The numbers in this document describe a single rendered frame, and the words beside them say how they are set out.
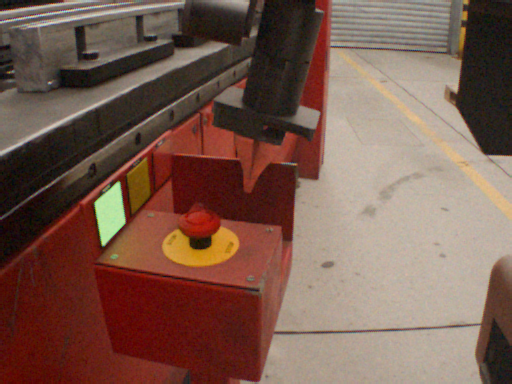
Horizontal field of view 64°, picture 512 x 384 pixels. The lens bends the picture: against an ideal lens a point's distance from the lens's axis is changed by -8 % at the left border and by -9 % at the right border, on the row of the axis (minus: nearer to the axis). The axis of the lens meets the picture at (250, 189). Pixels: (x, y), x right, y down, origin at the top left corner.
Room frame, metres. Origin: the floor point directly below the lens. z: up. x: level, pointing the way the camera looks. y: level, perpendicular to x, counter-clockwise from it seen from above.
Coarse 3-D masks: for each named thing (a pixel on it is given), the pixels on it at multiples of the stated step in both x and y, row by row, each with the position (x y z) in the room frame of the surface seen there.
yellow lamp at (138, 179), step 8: (144, 160) 0.44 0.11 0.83; (136, 168) 0.42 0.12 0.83; (144, 168) 0.43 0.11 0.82; (128, 176) 0.40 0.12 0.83; (136, 176) 0.42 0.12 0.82; (144, 176) 0.43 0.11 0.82; (128, 184) 0.40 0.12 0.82; (136, 184) 0.41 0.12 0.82; (144, 184) 0.43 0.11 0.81; (136, 192) 0.41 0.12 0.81; (144, 192) 0.43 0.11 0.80; (136, 200) 0.41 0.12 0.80; (144, 200) 0.43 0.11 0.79; (136, 208) 0.41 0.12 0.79
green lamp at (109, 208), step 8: (112, 192) 0.37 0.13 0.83; (120, 192) 0.38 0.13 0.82; (104, 200) 0.35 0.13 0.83; (112, 200) 0.37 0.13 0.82; (120, 200) 0.38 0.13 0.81; (96, 208) 0.34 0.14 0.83; (104, 208) 0.35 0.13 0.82; (112, 208) 0.36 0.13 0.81; (120, 208) 0.38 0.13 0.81; (104, 216) 0.35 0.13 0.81; (112, 216) 0.36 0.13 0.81; (120, 216) 0.37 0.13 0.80; (104, 224) 0.35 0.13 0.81; (112, 224) 0.36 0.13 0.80; (120, 224) 0.37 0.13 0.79; (104, 232) 0.34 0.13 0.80; (112, 232) 0.36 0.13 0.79; (104, 240) 0.34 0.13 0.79
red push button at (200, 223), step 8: (184, 216) 0.36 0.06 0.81; (192, 216) 0.36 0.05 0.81; (200, 216) 0.36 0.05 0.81; (208, 216) 0.36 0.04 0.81; (216, 216) 0.36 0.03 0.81; (184, 224) 0.35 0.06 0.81; (192, 224) 0.34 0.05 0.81; (200, 224) 0.34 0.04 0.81; (208, 224) 0.34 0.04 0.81; (216, 224) 0.35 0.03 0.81; (184, 232) 0.34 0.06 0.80; (192, 232) 0.34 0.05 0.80; (200, 232) 0.34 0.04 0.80; (208, 232) 0.34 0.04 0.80; (192, 240) 0.35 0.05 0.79; (200, 240) 0.35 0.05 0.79; (208, 240) 0.35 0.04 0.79; (200, 248) 0.35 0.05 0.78
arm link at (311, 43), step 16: (256, 0) 0.42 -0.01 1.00; (272, 0) 0.42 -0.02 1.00; (288, 0) 0.42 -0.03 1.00; (304, 0) 0.43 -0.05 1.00; (272, 16) 0.42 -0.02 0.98; (288, 16) 0.41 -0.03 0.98; (304, 16) 0.41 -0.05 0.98; (320, 16) 0.42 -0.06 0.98; (272, 32) 0.41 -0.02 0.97; (288, 32) 0.41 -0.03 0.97; (304, 32) 0.41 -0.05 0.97; (272, 48) 0.41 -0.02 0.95; (288, 48) 0.41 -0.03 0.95; (304, 48) 0.41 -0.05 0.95; (272, 64) 0.42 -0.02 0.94
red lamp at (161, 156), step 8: (168, 144) 0.50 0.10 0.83; (160, 152) 0.48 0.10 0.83; (168, 152) 0.50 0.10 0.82; (160, 160) 0.47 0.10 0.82; (168, 160) 0.50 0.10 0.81; (160, 168) 0.47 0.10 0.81; (168, 168) 0.49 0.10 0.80; (160, 176) 0.47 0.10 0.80; (168, 176) 0.49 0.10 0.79; (160, 184) 0.47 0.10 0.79
